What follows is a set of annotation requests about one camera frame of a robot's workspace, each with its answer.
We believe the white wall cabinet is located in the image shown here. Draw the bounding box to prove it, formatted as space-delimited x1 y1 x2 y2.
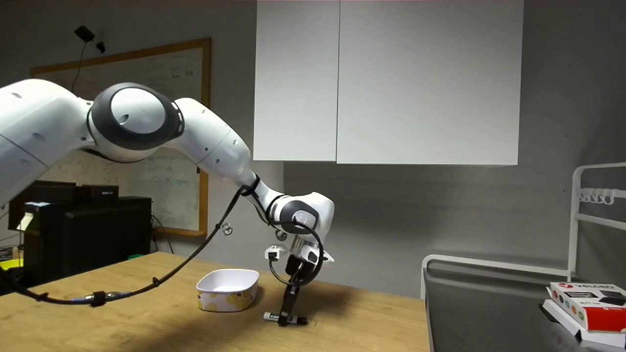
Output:
253 0 527 168

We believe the flat white box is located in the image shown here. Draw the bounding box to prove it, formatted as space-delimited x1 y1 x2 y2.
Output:
541 299 626 352

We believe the black equipment box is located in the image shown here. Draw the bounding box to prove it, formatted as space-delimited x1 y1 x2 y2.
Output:
7 180 157 288

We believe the wooden framed whiteboard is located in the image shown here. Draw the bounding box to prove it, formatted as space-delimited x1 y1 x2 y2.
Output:
28 37 216 241

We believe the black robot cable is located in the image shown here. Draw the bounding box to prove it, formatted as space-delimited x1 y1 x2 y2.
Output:
0 184 327 309

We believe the black wall mounted camera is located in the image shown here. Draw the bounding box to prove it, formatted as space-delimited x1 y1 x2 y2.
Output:
73 24 110 57

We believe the white oval bowl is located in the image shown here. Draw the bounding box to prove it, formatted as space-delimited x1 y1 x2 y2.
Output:
194 266 263 315

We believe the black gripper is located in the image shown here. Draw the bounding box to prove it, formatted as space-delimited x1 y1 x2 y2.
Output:
277 252 318 327

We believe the red white box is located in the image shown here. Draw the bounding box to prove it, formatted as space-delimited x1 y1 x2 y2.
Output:
547 280 626 335

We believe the white metal rack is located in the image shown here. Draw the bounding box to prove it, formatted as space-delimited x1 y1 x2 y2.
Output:
419 161 626 352

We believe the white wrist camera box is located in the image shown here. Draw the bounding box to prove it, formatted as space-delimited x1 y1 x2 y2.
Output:
263 245 290 264

